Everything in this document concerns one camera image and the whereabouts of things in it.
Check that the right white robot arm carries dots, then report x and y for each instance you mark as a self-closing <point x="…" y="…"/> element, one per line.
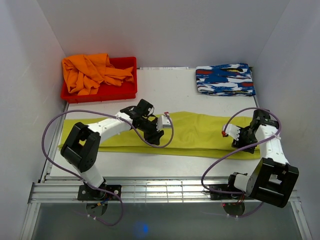
<point x="273" y="179"/>

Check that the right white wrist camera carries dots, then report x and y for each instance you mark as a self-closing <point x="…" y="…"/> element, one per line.
<point x="231" y="130"/>

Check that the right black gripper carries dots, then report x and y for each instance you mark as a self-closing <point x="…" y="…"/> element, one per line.
<point x="240" y="144"/>

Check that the red plastic bin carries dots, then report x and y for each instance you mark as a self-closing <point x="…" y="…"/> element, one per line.
<point x="106" y="92"/>

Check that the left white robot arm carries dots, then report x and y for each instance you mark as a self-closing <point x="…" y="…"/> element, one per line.
<point x="81" y="146"/>

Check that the aluminium frame rail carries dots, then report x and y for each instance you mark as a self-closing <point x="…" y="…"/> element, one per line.
<point x="132" y="191"/>

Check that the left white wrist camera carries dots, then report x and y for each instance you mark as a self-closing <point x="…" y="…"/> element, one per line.
<point x="164" y="121"/>

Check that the folded blue patterned trousers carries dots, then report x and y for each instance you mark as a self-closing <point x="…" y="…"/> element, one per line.
<point x="225" y="80"/>

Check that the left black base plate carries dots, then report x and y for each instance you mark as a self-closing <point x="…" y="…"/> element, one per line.
<point x="86" y="193"/>

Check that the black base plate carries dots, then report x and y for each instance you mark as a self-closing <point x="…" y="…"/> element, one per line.
<point x="86" y="193"/>
<point x="219" y="195"/>

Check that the yellow-green trousers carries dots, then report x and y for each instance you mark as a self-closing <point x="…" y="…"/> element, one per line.
<point x="194" y="135"/>

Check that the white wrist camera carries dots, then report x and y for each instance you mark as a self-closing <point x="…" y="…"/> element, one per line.
<point x="164" y="121"/>
<point x="231" y="130"/>

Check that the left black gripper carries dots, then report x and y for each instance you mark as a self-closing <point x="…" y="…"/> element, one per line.
<point x="153" y="137"/>

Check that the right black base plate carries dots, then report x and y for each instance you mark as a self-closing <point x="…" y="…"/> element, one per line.
<point x="219" y="195"/>

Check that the orange trousers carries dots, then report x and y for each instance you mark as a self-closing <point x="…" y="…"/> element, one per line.
<point x="84" y="74"/>

